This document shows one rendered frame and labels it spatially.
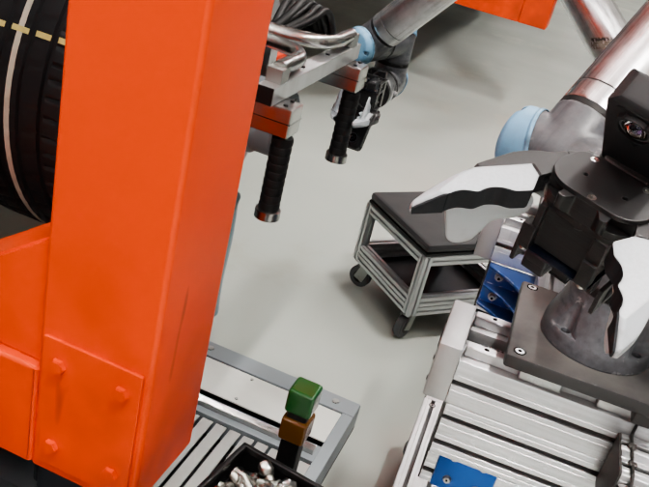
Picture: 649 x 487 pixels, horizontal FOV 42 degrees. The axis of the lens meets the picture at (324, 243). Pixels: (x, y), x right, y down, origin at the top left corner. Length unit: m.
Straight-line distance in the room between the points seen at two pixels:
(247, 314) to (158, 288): 1.58
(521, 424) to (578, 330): 0.16
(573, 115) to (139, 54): 0.43
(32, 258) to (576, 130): 0.64
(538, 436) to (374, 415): 1.10
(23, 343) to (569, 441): 0.73
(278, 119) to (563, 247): 0.81
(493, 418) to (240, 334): 1.34
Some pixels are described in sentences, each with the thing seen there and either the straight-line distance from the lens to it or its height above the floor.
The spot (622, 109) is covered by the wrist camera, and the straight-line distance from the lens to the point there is 0.54.
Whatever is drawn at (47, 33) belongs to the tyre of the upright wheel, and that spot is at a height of 0.98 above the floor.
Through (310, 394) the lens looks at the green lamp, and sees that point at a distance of 1.20.
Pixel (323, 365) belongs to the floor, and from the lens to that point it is 2.41.
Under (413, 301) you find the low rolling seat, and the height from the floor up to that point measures 0.15.
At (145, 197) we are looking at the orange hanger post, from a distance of 0.94.
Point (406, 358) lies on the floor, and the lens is 2.55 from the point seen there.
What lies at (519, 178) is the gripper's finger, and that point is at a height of 1.19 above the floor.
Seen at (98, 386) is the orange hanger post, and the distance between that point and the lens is 1.09.
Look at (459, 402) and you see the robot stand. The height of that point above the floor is 0.69.
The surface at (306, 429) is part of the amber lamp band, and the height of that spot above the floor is 0.60.
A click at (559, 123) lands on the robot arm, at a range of 0.83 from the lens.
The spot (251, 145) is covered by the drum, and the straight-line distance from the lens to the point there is 1.54.
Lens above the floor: 1.38
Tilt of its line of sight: 27 degrees down
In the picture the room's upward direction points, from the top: 14 degrees clockwise
